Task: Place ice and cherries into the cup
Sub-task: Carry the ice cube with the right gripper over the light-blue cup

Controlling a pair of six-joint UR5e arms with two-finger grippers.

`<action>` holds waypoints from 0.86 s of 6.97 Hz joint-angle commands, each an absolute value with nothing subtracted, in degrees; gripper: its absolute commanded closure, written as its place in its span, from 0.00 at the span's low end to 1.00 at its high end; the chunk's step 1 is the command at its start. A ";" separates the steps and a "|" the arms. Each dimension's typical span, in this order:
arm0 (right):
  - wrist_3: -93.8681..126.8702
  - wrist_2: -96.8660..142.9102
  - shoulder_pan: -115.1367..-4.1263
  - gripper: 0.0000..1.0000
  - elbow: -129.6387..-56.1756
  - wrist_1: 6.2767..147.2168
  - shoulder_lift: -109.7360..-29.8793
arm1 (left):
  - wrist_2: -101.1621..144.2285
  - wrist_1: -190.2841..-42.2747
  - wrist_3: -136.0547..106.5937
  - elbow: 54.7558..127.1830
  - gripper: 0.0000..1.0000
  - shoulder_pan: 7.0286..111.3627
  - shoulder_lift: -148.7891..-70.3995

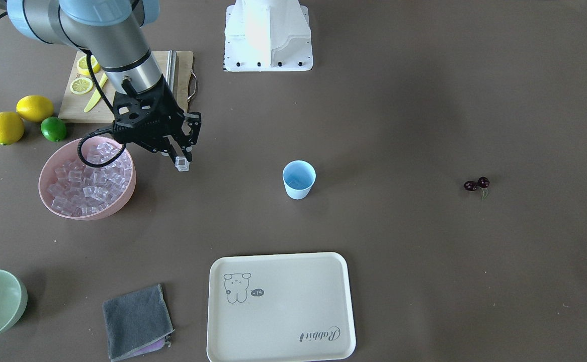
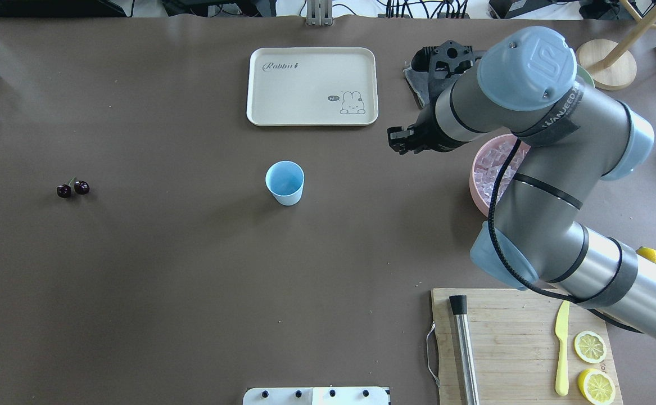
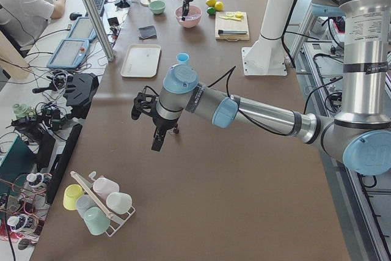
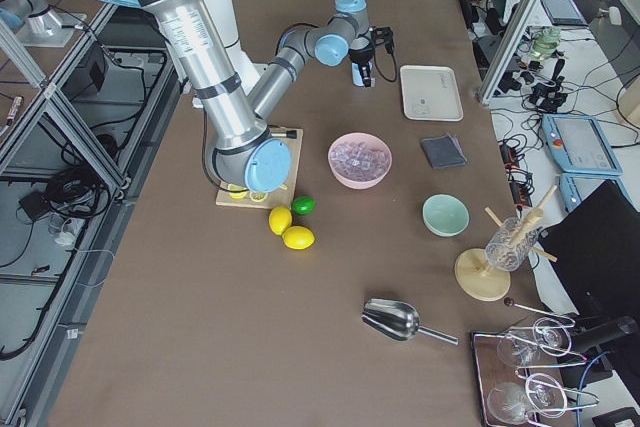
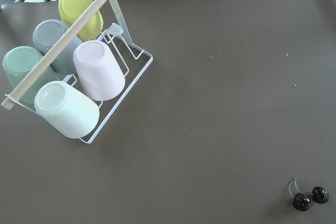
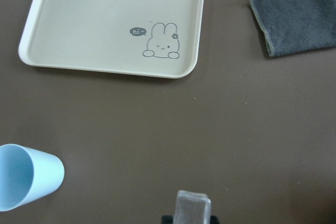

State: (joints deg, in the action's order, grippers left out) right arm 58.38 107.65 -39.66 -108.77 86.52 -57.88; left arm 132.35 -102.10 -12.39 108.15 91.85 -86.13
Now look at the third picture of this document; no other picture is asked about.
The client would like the grey folded cloth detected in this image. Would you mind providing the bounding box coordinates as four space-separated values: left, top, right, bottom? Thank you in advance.
138 25 157 40

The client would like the black computer mouse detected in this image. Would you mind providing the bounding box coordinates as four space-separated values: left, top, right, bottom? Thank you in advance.
69 12 82 21

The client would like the green plastic cup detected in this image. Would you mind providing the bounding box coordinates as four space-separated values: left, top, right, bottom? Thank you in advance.
83 207 110 235

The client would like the seated person white shirt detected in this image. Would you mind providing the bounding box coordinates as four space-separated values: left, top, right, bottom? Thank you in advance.
1 0 67 47

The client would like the yellow plastic knife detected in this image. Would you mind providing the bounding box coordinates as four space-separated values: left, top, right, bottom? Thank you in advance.
218 15 242 21

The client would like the pink bowl of ice cubes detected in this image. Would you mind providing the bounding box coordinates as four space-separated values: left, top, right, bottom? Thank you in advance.
175 6 202 28

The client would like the grey plastic cup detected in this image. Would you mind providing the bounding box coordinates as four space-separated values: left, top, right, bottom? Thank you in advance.
76 194 96 218

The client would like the yellow plastic cup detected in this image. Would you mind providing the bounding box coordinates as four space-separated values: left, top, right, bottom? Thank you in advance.
63 184 84 211

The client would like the blue teach pendant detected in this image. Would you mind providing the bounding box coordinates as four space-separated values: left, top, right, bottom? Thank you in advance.
46 39 90 69
67 17 97 41

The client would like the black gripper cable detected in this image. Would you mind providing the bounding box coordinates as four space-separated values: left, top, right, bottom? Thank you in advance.
143 65 294 136

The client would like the yellow lemon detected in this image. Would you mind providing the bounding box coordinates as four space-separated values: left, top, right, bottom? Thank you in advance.
214 1 224 12
205 0 217 7

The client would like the dark red cherry pair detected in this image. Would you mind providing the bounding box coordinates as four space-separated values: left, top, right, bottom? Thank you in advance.
170 124 180 134

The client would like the light blue plastic cup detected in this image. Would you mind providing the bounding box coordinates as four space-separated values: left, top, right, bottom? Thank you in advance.
176 53 189 65

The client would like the green lime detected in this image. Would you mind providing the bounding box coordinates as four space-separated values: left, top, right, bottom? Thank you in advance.
206 7 216 15

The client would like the wooden cutting board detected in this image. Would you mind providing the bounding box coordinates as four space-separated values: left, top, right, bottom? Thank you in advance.
215 12 250 41

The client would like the green ceramic bowl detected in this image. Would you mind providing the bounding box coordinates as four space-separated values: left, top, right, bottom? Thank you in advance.
148 0 166 15

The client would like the aluminium frame post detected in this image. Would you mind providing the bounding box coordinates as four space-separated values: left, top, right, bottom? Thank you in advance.
82 0 115 62

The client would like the white wire cup rack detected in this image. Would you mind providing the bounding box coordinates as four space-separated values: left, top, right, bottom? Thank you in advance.
70 171 136 237

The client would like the cream rectangular tray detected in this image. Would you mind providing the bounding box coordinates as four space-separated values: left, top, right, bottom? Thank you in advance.
120 44 161 78

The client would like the white plastic cup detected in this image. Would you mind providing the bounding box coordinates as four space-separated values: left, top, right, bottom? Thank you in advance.
106 192 133 215

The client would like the pink plastic cup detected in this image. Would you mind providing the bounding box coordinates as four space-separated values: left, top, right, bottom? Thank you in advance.
92 177 120 200

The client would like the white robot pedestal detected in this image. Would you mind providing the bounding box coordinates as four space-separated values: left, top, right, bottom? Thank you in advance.
242 0 294 76

